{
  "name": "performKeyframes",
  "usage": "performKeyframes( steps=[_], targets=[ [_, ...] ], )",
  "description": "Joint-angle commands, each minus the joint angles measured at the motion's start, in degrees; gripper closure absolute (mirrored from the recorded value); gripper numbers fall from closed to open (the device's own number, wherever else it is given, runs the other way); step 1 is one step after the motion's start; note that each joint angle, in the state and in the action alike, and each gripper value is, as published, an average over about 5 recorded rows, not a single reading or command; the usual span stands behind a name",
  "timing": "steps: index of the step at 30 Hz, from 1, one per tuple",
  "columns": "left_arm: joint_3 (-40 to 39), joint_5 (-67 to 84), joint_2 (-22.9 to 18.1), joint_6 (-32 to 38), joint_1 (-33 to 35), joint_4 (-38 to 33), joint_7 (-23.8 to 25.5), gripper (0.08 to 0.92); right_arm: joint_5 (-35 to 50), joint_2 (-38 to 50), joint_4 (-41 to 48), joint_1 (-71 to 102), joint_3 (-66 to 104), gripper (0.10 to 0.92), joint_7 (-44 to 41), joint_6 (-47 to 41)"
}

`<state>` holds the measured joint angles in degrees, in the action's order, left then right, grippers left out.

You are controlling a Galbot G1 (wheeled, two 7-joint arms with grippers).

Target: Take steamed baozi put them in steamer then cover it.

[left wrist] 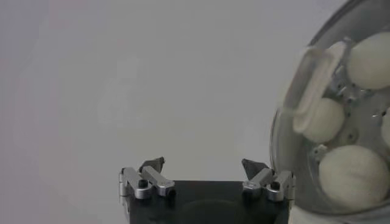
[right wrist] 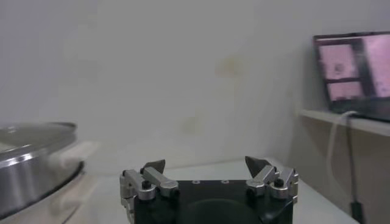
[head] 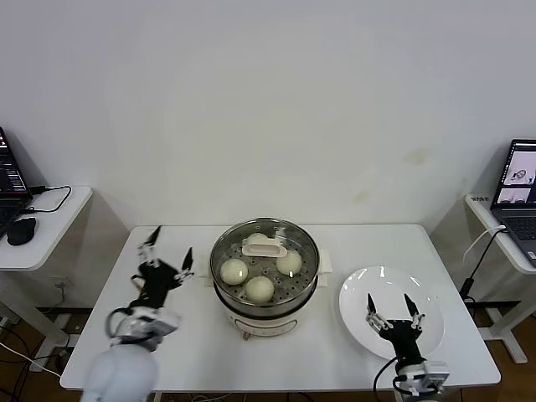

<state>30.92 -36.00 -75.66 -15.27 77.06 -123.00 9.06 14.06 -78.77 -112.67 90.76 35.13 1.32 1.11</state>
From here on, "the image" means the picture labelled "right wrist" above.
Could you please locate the steel perforated steamer basket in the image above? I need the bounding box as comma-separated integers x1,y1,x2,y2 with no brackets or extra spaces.
0,133,98,219

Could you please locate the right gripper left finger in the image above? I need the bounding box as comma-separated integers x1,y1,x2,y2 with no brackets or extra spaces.
119,159,180,215

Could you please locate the grey laptop showing camera views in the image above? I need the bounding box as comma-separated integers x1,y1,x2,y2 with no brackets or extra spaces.
313,30,390,122

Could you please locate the glass lid with cream handle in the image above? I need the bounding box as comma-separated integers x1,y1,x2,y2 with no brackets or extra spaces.
0,122,77,156

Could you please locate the white cable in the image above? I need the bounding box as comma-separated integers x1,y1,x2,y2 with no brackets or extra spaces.
325,110,359,189

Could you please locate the white side desk with label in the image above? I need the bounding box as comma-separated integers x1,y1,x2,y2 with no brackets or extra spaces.
286,108,390,224

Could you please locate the black power adapter cable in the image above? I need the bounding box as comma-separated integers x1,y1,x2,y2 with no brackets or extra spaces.
346,114,366,224

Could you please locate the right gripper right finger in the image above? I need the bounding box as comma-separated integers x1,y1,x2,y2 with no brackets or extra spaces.
244,156,299,204

